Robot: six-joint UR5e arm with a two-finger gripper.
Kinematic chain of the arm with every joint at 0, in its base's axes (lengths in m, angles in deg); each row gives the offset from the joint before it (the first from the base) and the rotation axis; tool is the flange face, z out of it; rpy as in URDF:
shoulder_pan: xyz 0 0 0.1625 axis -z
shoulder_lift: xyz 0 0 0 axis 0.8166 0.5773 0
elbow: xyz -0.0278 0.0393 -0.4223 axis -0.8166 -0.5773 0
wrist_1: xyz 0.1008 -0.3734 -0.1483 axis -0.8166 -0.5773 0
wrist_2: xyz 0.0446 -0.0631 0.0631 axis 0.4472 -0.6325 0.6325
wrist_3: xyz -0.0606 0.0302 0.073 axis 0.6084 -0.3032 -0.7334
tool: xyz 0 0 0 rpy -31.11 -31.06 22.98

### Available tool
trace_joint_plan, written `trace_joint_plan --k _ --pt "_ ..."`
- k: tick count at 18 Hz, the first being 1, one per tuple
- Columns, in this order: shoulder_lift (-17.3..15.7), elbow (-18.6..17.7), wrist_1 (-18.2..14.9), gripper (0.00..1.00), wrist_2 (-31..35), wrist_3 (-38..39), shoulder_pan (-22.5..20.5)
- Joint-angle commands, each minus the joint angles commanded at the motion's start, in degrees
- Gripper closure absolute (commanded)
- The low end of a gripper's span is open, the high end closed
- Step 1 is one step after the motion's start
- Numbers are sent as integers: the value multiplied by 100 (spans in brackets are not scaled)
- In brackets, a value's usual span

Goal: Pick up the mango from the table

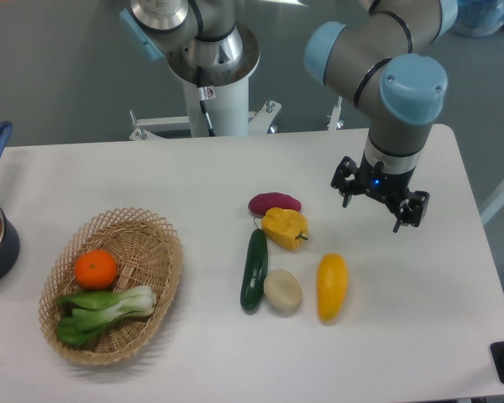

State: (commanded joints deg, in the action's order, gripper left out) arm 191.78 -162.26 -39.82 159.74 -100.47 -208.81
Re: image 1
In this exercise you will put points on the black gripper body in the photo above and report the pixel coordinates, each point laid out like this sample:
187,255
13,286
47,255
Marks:
389,189

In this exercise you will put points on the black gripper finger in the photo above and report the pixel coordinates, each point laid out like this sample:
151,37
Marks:
411,210
345,180

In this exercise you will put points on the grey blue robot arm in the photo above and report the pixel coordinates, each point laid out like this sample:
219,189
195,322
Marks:
377,67

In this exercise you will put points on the yellow mango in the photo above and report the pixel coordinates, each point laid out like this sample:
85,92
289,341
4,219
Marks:
332,282

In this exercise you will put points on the yellow bell pepper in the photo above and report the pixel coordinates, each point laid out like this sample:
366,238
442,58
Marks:
286,227

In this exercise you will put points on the purple sweet potato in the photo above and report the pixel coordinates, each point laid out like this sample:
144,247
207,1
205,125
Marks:
263,202

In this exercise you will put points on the green cucumber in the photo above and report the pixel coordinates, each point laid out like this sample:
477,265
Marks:
255,271

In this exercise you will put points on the beige potato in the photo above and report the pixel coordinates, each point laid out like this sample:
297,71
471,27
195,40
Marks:
282,290

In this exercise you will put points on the blue plastic bag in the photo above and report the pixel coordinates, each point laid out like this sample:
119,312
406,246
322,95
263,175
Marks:
478,19

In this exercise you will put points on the woven wicker basket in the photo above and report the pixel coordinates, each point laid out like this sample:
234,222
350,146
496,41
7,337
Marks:
147,251

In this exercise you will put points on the orange tangerine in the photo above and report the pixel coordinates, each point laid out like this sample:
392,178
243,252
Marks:
95,270

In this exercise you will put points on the green bok choy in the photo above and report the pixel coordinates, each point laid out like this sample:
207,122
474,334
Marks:
92,312

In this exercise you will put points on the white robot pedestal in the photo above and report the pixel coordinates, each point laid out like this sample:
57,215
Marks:
212,111

